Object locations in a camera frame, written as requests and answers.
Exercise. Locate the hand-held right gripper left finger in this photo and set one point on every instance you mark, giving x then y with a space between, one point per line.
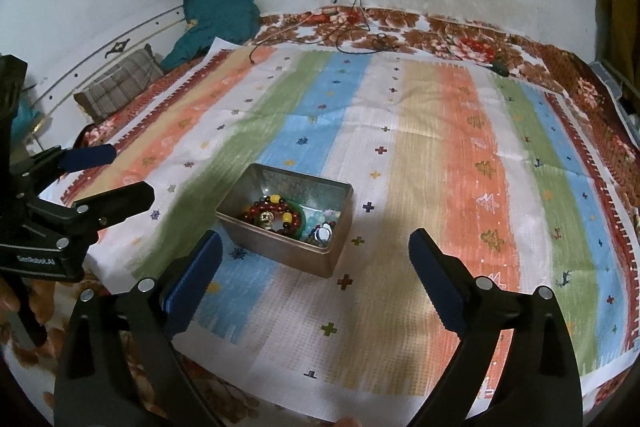
195 279

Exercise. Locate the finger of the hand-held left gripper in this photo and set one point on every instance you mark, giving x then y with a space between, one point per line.
87 156
120 202

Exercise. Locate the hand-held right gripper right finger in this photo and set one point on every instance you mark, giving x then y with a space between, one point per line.
437 279

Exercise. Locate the metal tin box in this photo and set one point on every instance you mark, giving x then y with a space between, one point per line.
295 259

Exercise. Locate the person's left hand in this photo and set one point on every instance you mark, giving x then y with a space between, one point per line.
7 299

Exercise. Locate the plaid pillow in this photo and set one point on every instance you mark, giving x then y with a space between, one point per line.
117 84

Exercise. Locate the white headboard with metal trim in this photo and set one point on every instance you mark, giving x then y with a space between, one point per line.
100 52

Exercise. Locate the striped woven mat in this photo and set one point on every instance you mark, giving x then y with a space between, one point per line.
425 147

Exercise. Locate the teal garment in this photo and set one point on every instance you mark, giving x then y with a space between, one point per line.
220 14

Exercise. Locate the black charger plug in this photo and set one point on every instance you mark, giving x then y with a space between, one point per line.
501 69

